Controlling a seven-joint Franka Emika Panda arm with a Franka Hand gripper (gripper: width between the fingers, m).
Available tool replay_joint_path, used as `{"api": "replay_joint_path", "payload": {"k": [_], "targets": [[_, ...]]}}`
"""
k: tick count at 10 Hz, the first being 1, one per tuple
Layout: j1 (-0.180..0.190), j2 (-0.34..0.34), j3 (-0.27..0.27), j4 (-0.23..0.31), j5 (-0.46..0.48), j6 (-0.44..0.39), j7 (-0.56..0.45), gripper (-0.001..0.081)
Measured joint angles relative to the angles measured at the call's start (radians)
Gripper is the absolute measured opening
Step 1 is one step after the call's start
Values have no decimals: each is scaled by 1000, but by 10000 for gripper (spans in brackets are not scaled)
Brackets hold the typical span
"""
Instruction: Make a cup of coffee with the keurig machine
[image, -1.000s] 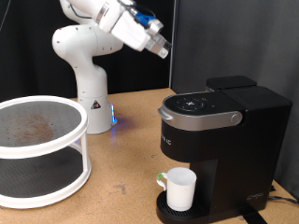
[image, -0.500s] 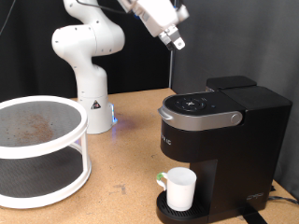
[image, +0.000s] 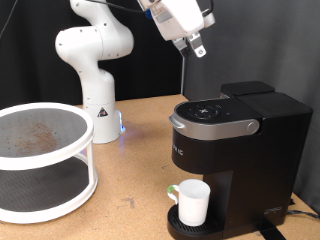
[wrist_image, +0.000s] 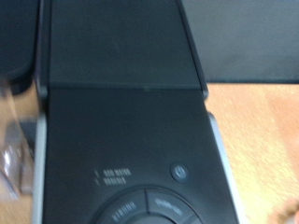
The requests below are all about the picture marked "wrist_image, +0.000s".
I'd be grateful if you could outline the silver Keurig lid handle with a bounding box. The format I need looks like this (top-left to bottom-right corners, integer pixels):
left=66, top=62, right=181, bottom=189
left=31, top=110, right=249, bottom=224

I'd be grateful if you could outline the black Keurig coffee machine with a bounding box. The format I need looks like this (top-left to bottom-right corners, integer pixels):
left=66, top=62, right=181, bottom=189
left=0, top=0, right=249, bottom=224

